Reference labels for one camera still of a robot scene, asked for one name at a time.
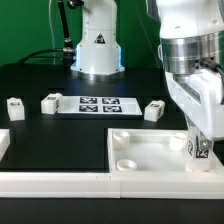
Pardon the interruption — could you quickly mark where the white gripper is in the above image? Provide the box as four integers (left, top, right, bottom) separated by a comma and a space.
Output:
165, 69, 224, 151

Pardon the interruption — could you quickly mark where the white square table top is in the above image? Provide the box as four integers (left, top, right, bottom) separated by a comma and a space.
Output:
107, 128, 224, 174

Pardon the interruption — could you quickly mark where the white front fence bar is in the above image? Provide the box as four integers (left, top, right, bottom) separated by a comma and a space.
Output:
0, 172, 224, 199

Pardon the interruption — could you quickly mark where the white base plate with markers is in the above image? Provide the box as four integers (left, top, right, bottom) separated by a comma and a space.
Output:
59, 96, 142, 115

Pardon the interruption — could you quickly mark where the black cable at base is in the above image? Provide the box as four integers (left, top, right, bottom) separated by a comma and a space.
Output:
17, 46, 77, 66

